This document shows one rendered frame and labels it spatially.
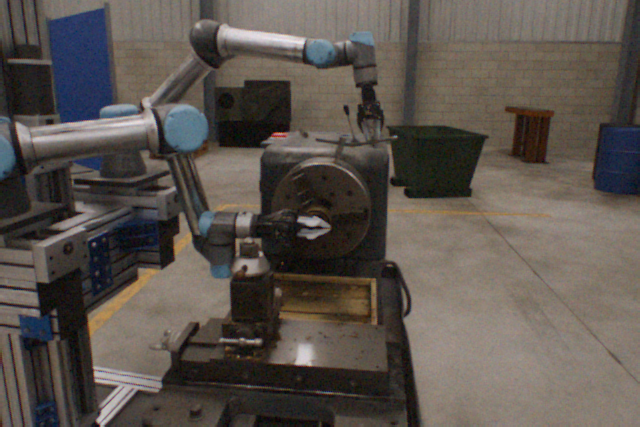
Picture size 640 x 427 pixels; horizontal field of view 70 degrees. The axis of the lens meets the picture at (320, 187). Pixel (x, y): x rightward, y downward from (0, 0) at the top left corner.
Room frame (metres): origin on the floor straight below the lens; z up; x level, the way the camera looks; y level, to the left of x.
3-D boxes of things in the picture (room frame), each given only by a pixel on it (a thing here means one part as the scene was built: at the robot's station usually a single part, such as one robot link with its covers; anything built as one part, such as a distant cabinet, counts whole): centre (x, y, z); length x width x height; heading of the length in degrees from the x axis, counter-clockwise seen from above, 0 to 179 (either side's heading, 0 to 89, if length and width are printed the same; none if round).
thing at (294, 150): (1.82, -0.03, 1.06); 0.59 x 0.48 x 0.39; 174
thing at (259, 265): (0.84, 0.14, 1.13); 0.08 x 0.08 x 0.03
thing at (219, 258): (1.25, 0.29, 0.98); 0.11 x 0.08 x 0.11; 33
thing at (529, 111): (9.39, -4.20, 0.50); 1.61 x 0.44 x 1.00; 176
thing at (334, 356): (0.83, 0.08, 0.95); 0.43 x 0.17 x 0.05; 84
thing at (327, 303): (1.15, 0.02, 0.89); 0.36 x 0.30 x 0.04; 84
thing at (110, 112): (1.55, 0.68, 1.33); 0.13 x 0.12 x 0.14; 167
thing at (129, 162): (1.55, 0.68, 1.21); 0.15 x 0.15 x 0.10
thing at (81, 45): (7.02, 4.01, 1.18); 4.12 x 0.80 x 2.35; 47
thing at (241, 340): (0.86, 0.14, 0.99); 0.20 x 0.10 x 0.05; 174
